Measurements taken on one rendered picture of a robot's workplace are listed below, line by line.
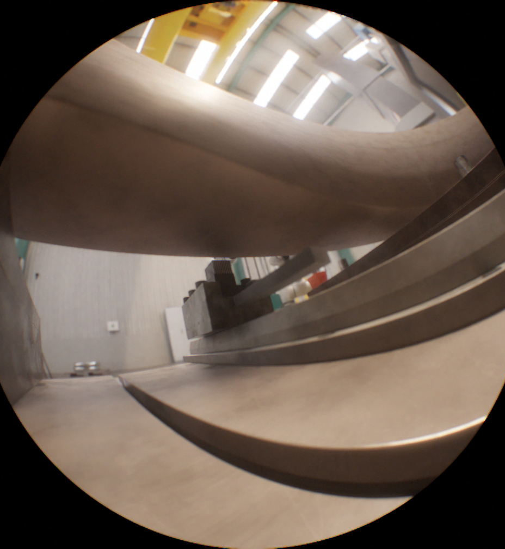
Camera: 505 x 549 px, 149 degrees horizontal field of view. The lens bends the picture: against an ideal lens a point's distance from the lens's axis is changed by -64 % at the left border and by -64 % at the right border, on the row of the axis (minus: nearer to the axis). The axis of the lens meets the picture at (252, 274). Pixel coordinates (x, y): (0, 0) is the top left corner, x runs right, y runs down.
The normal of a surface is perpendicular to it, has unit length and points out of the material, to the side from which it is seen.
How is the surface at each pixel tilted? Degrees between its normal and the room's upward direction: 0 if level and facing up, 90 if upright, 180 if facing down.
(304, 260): 90
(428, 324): 90
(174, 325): 90
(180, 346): 90
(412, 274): 72
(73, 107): 135
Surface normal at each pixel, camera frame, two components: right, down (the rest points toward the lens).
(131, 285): 0.51, -0.39
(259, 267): 0.11, -0.33
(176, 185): 0.25, 0.92
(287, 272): -0.81, 0.03
